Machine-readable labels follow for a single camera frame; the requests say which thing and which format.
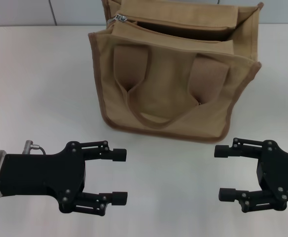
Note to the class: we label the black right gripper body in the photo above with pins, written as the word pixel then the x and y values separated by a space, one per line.
pixel 282 172

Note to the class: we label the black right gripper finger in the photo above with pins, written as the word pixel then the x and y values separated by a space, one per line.
pixel 226 194
pixel 223 151

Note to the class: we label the silver metal zipper pull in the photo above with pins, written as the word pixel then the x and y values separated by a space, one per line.
pixel 121 18

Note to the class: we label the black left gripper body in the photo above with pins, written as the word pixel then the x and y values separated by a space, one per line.
pixel 43 172

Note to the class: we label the khaki canvas food bag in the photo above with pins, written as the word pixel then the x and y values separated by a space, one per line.
pixel 163 103

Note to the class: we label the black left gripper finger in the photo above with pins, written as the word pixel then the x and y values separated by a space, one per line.
pixel 119 155
pixel 120 198

